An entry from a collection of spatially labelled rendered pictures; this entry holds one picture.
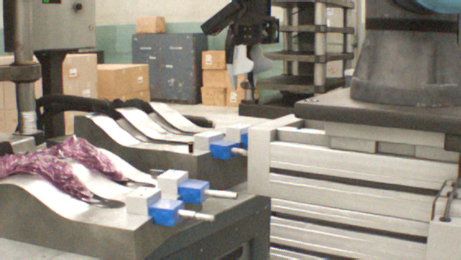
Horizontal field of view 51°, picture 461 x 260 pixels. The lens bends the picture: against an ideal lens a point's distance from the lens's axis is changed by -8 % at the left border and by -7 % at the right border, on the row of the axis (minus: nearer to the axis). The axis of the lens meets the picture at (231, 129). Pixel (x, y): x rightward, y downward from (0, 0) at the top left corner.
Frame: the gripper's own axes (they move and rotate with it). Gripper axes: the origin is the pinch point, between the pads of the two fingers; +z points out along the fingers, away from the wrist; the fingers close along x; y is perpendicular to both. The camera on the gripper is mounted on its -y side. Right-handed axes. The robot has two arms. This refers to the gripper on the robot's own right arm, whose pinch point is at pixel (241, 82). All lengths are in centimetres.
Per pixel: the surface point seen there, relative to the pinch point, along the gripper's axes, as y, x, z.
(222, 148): 4.5, -12.9, 11.2
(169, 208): 13.8, -38.7, 14.1
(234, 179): 2.1, -5.6, 19.5
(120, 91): -360, 295, 52
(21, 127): -74, -9, 16
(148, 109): -29.1, 1.6, 8.4
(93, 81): -342, 241, 36
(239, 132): 1.2, -2.5, 10.0
